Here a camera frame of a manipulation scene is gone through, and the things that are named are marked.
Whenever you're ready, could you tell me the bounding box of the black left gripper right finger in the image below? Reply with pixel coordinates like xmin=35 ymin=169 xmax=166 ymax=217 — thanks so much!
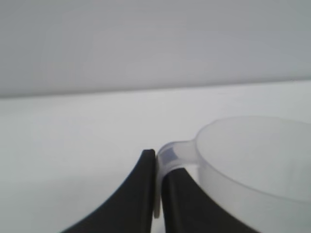
xmin=161 ymin=167 xmax=263 ymax=233

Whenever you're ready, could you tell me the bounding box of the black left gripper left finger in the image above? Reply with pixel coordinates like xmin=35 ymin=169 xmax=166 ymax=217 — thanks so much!
xmin=58 ymin=149 xmax=156 ymax=233

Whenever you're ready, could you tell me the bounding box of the translucent plastic measuring cup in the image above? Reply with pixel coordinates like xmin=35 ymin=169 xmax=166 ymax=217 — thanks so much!
xmin=153 ymin=116 xmax=311 ymax=233

